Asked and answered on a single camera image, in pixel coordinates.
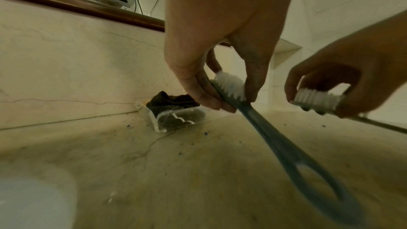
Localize blue comb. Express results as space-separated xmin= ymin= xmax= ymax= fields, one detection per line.
xmin=209 ymin=71 xmax=365 ymax=226

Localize clear acrylic tray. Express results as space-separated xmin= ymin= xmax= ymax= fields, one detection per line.
xmin=133 ymin=99 xmax=207 ymax=133

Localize person's left hand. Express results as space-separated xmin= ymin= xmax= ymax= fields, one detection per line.
xmin=164 ymin=0 xmax=300 ymax=114

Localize green comb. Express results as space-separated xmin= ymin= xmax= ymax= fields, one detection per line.
xmin=292 ymin=88 xmax=407 ymax=134

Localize wood-framed mirror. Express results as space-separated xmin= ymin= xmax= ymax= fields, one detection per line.
xmin=0 ymin=0 xmax=231 ymax=48

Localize white ceramic sink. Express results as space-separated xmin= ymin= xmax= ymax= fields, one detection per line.
xmin=0 ymin=165 xmax=78 ymax=229

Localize person's right hand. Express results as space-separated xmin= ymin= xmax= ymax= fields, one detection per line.
xmin=284 ymin=9 xmax=407 ymax=119

